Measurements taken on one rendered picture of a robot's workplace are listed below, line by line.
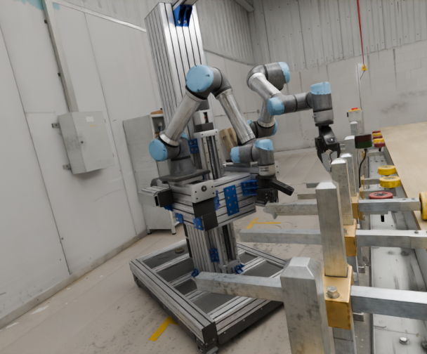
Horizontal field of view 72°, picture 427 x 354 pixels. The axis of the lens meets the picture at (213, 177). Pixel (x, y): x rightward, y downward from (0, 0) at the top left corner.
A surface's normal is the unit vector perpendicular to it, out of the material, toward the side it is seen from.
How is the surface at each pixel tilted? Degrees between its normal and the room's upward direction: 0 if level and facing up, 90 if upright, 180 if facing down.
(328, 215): 90
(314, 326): 90
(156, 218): 90
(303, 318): 90
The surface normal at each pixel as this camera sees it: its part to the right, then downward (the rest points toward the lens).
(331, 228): -0.45, 0.23
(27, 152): 0.88, -0.08
